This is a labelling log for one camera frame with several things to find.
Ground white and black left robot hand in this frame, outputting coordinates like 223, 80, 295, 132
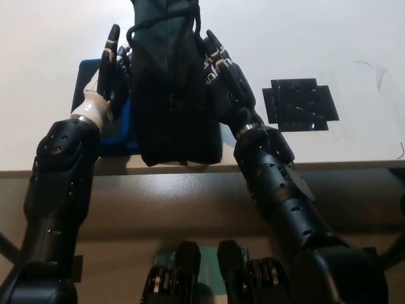
71, 24, 132, 128

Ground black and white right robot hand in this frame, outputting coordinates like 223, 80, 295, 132
201, 30, 265, 134

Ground black notebook case blue trim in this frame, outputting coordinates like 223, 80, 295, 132
72, 58, 139, 158

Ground black tape square marker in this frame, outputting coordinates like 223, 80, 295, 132
261, 77, 340, 132

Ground robot legs and feet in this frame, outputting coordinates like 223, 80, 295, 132
142, 239, 295, 304

